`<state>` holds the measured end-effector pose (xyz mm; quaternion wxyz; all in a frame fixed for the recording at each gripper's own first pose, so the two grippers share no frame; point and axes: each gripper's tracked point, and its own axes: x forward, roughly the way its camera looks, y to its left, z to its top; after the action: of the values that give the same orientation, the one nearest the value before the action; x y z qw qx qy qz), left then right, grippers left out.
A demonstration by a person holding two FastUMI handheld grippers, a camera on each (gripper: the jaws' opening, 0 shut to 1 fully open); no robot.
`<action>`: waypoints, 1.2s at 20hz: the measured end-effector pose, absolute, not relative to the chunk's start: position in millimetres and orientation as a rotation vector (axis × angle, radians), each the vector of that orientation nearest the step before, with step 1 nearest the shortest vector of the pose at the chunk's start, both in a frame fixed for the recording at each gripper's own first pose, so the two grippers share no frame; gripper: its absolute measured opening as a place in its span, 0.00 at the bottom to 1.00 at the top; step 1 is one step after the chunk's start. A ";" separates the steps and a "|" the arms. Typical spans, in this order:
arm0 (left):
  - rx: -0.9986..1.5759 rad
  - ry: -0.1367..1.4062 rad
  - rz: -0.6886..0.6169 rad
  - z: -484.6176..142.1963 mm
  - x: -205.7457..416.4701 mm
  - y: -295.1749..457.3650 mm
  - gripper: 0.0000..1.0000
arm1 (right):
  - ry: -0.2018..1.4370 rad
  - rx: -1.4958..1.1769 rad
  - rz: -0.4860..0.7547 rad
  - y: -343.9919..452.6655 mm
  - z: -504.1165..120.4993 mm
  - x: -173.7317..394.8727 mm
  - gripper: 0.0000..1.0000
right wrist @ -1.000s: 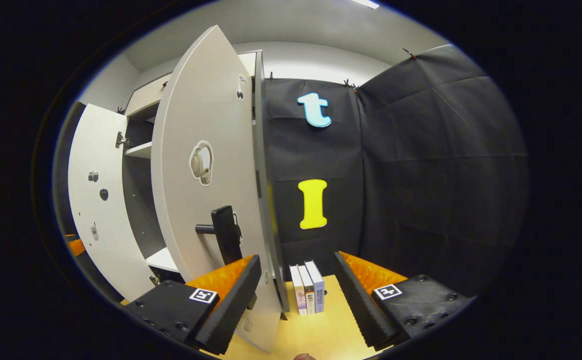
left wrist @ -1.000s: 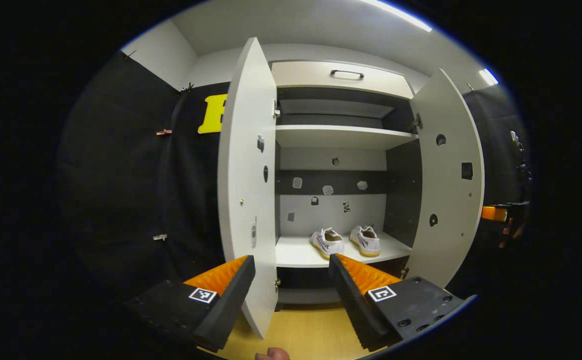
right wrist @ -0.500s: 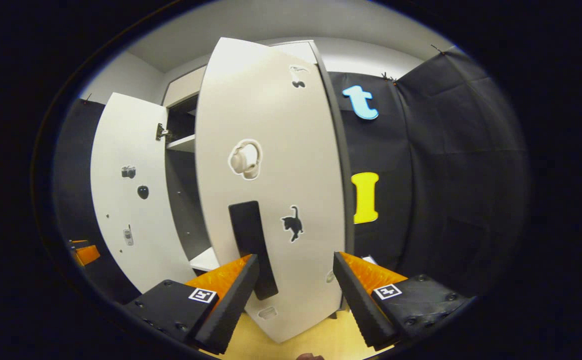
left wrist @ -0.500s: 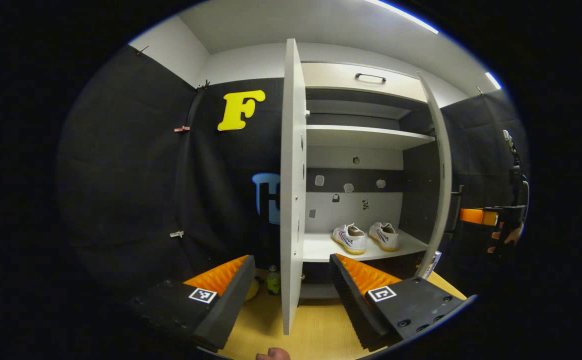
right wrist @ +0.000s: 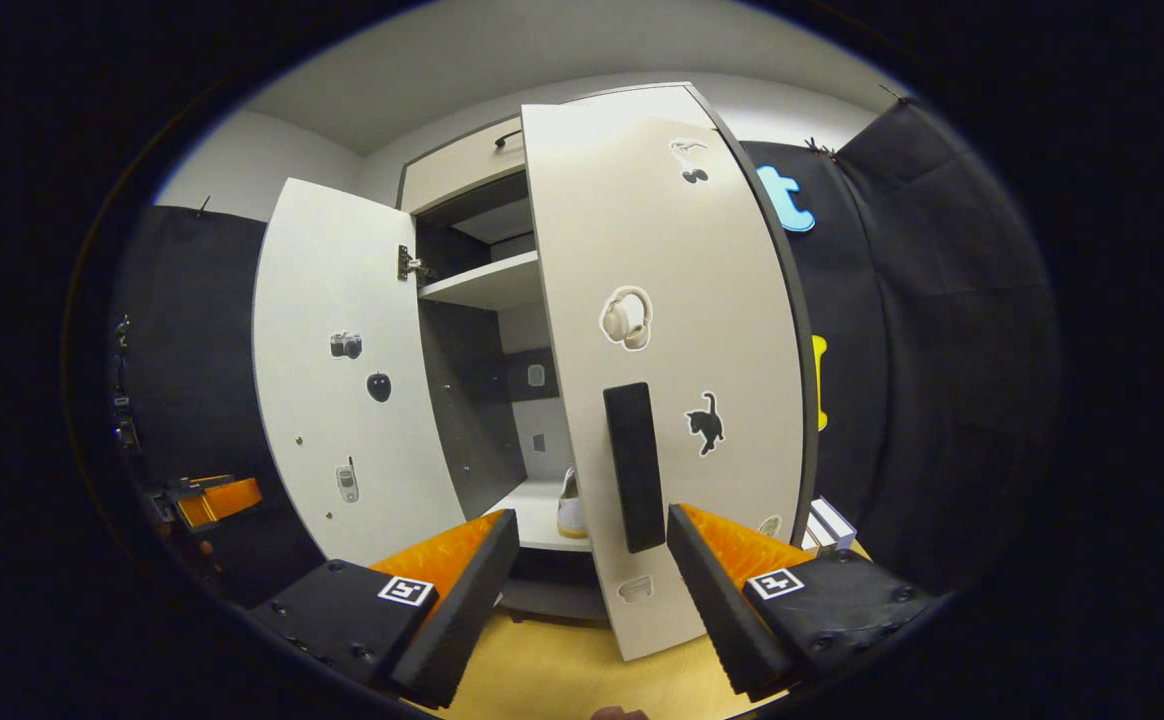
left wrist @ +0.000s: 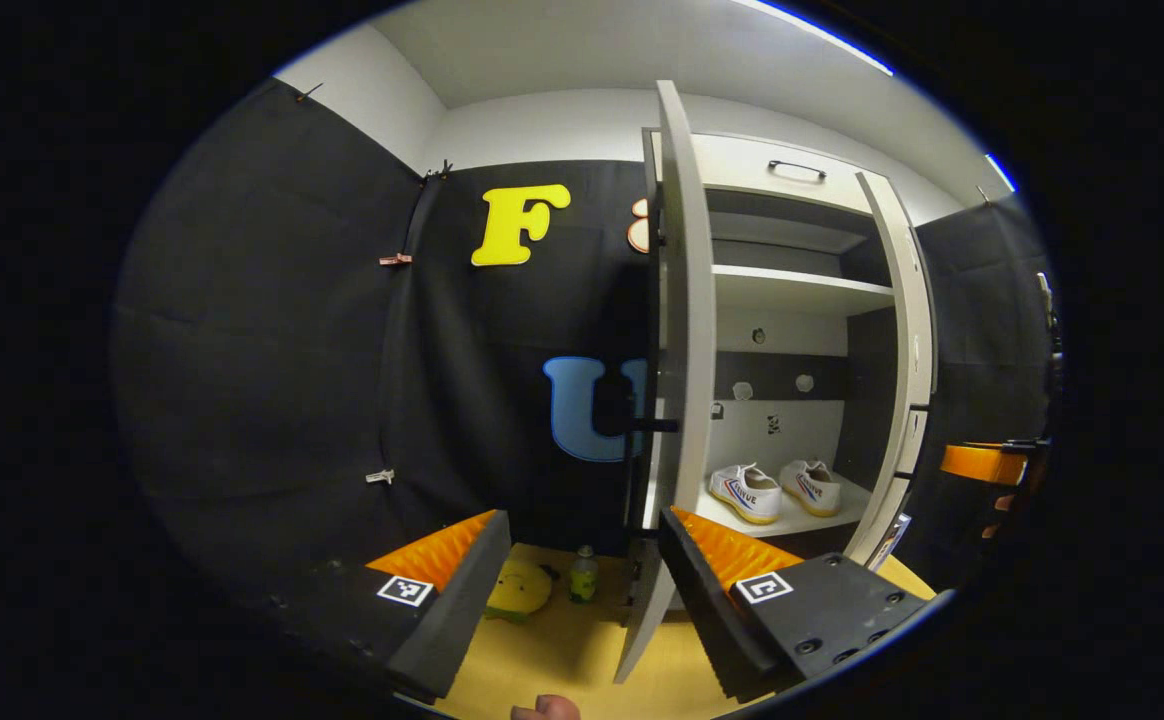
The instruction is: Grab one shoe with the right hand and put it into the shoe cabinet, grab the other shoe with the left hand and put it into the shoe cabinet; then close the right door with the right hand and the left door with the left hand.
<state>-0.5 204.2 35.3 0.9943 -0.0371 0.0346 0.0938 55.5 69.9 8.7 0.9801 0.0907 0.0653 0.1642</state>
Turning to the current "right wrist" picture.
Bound white cabinet drawer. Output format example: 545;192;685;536
399;117;528;216

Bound white cabinet door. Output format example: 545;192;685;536
252;177;468;569
520;83;821;663

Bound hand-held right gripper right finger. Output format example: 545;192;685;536
666;503;938;699

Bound white shoe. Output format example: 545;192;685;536
556;467;590;540

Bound white shoe cabinet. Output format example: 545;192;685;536
397;115;603;623

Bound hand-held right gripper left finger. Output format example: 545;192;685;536
247;508;521;709

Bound black backdrop cloth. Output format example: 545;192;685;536
742;100;1061;596
107;205;328;611

